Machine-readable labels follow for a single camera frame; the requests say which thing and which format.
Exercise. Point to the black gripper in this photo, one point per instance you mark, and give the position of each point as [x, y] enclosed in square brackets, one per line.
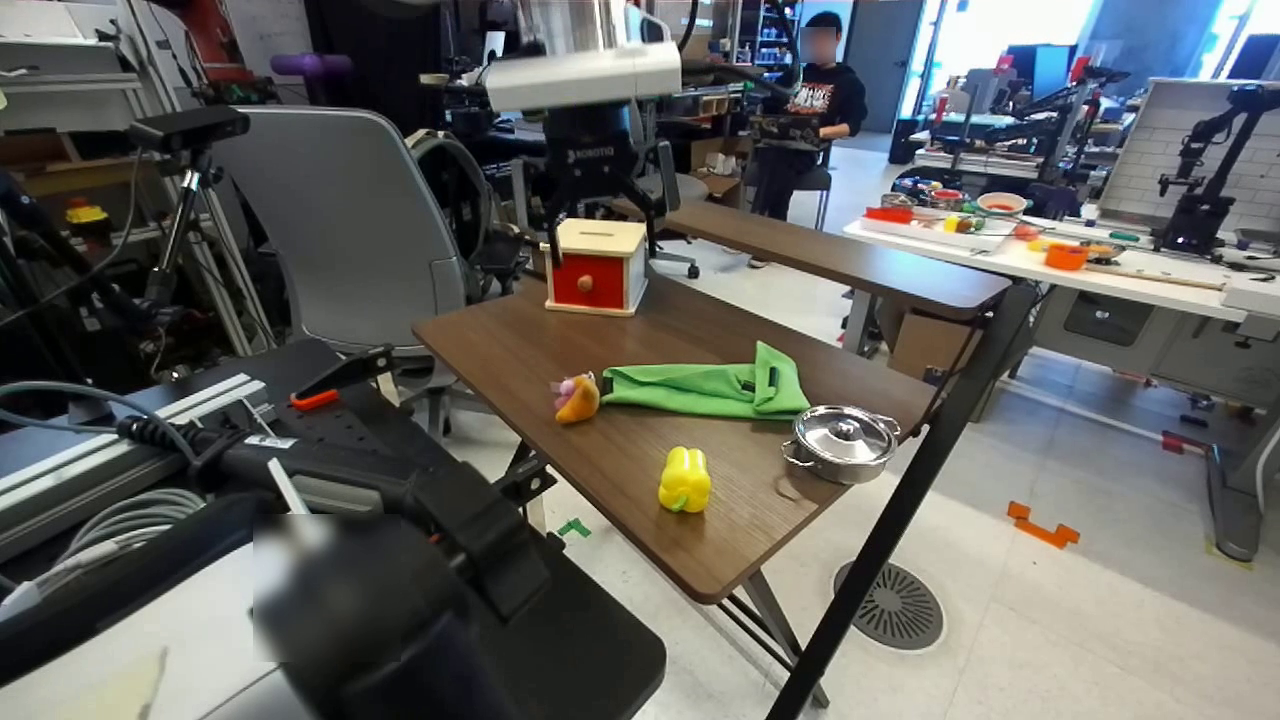
[595, 155]

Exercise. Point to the red drawer with wooden knob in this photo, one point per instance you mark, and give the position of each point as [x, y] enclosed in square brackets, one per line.
[584, 283]

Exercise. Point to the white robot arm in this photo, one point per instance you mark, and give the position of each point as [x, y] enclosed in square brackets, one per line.
[584, 75]

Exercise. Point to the red and white box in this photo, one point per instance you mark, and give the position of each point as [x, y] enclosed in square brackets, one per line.
[602, 239]

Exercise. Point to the person in black shirt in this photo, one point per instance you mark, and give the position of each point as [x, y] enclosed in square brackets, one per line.
[827, 93]

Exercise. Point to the orange pink plush toy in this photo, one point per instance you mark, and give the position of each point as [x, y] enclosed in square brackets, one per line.
[578, 401]

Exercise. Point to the green cloth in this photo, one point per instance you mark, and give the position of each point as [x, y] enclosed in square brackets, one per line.
[693, 388]

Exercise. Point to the grey office chair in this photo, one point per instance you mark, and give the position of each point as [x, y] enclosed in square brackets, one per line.
[341, 227]

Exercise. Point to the long dark wooden table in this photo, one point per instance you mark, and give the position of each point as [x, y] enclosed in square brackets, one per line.
[855, 263]

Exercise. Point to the purple cylinder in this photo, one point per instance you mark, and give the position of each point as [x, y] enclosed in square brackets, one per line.
[314, 66]

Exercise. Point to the red flat object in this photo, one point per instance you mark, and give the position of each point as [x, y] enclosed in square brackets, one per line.
[891, 213]

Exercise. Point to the brown wooden folding table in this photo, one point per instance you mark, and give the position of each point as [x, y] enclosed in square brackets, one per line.
[625, 464]

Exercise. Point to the yellow plush toy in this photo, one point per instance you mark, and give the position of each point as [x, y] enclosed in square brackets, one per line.
[685, 482]

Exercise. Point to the small orange clip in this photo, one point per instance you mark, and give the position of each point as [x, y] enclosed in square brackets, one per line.
[314, 401]

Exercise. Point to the small green floor marker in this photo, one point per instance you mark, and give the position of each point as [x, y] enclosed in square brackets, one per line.
[572, 530]

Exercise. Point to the small metal pot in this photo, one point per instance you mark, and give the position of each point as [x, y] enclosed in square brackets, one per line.
[841, 440]

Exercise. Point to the orange box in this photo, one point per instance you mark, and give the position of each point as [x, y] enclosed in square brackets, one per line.
[1066, 259]

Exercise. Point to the small yellow object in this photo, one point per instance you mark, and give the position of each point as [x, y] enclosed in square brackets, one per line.
[86, 213]

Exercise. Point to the round metal floor drain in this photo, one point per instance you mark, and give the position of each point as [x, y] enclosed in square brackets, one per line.
[891, 606]

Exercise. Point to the white perforated board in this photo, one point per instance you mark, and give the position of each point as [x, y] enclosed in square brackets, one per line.
[1147, 144]

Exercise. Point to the white work table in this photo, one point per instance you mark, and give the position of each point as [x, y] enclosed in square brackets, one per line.
[1147, 285]

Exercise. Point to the black camera on tripod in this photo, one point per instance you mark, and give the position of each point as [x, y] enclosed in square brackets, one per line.
[192, 127]

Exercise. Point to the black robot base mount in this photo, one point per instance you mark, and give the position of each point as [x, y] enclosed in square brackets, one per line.
[443, 603]

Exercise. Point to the aluminium rail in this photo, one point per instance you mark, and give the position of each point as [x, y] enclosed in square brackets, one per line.
[93, 455]

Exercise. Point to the orange plastic bracket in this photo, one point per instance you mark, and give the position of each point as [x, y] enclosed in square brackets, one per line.
[1043, 530]

